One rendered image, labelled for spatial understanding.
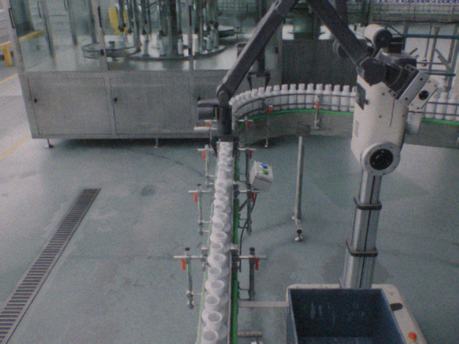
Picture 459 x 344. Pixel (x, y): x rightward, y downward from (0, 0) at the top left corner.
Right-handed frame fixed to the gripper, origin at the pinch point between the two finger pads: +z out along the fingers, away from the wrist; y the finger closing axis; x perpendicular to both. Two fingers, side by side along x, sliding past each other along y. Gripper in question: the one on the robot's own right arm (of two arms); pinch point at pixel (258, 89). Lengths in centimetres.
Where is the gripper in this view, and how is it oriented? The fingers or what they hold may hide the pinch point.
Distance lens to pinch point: 208.4
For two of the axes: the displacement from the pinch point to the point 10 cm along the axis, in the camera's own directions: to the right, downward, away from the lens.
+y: -10.0, 0.1, 0.3
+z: 0.2, 9.0, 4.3
